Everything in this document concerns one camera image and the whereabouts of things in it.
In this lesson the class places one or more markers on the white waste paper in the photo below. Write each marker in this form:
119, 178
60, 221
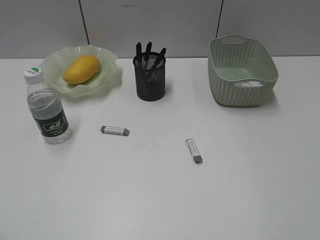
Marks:
248, 84

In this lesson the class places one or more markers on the yellow mango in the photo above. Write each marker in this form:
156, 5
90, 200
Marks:
81, 70

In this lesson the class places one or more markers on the black marker pen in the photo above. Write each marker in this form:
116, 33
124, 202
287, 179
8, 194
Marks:
139, 54
160, 56
147, 55

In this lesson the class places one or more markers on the grey white eraser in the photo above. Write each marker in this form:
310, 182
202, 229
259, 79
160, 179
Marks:
196, 156
111, 130

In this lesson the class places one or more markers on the clear water bottle green label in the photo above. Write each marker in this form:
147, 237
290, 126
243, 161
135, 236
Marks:
46, 107

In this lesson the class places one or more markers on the black mesh pen holder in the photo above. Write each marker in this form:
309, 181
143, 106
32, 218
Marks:
150, 83

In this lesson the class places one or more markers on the pale green woven plastic basket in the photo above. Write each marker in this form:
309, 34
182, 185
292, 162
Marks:
234, 58

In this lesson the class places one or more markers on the pale green wavy glass plate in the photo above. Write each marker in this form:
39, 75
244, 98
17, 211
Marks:
108, 76

